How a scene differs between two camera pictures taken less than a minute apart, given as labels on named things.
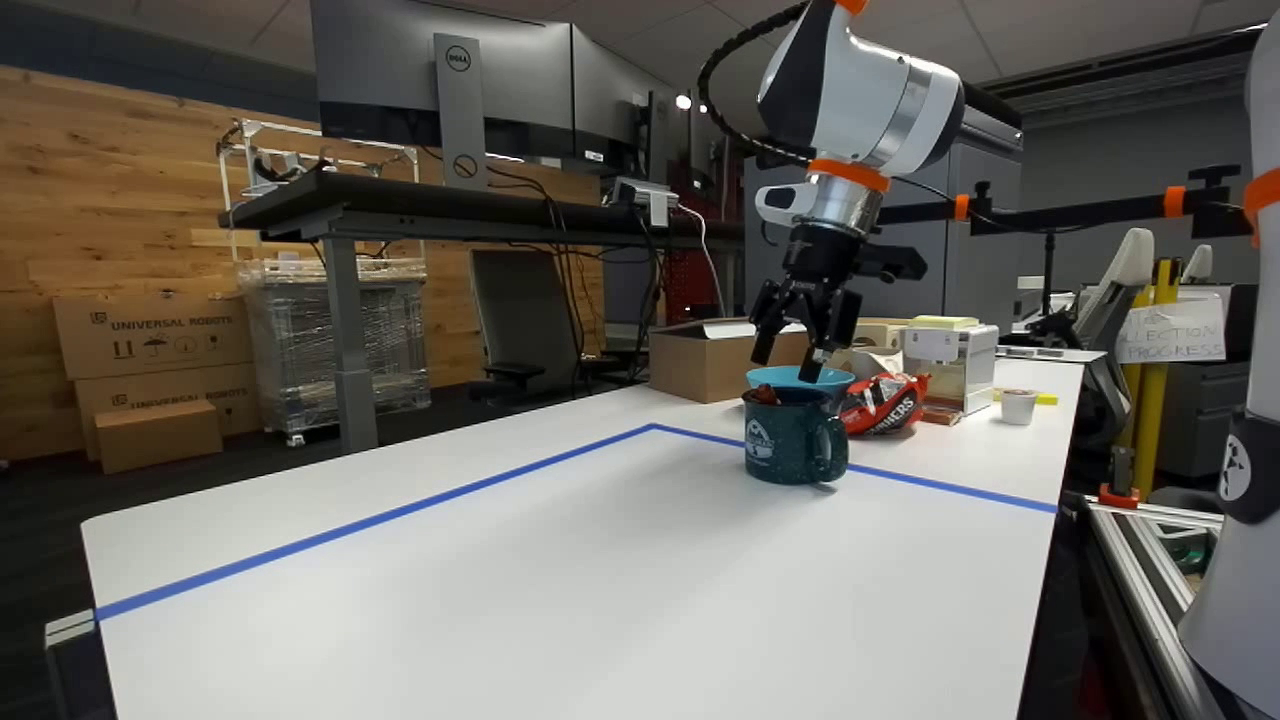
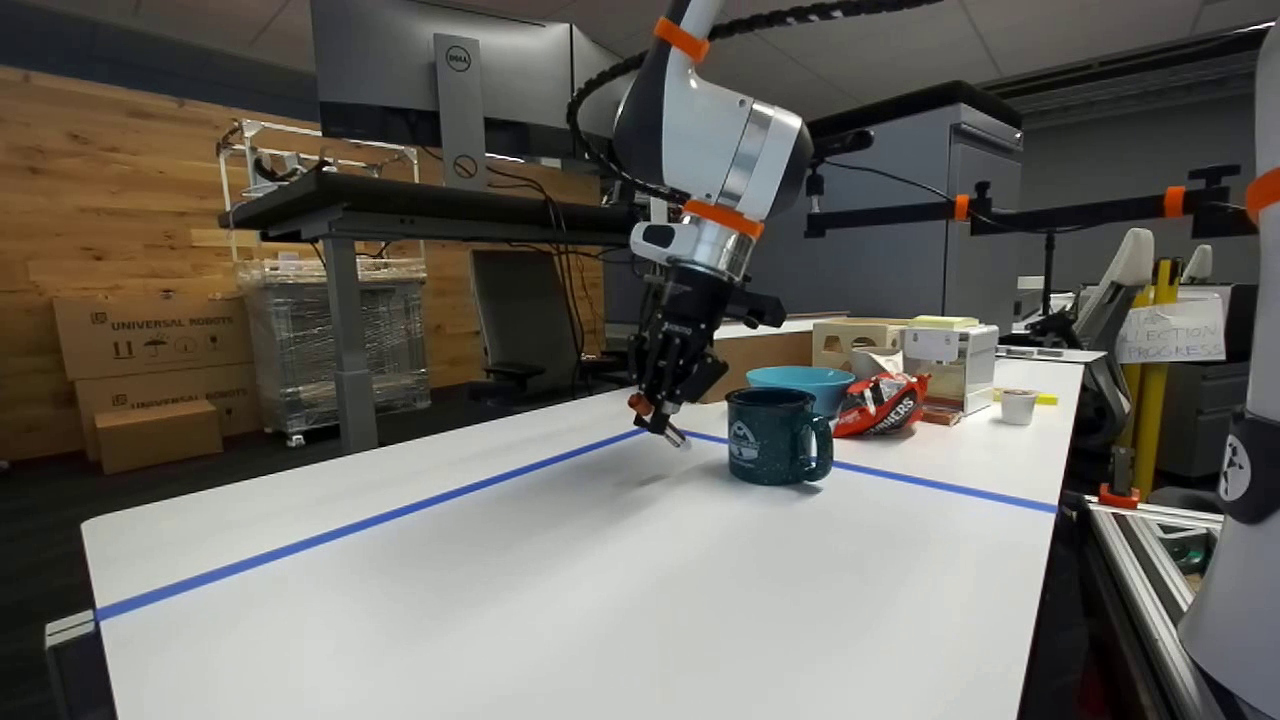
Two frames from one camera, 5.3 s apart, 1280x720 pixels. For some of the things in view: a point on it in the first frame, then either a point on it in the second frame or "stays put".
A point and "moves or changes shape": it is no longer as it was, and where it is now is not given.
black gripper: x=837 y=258 → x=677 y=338
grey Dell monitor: x=477 y=76 stays put
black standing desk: x=359 y=210 stays put
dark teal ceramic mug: x=796 y=432 moves or changes shape
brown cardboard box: x=710 y=356 stays put
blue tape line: x=520 y=473 stays put
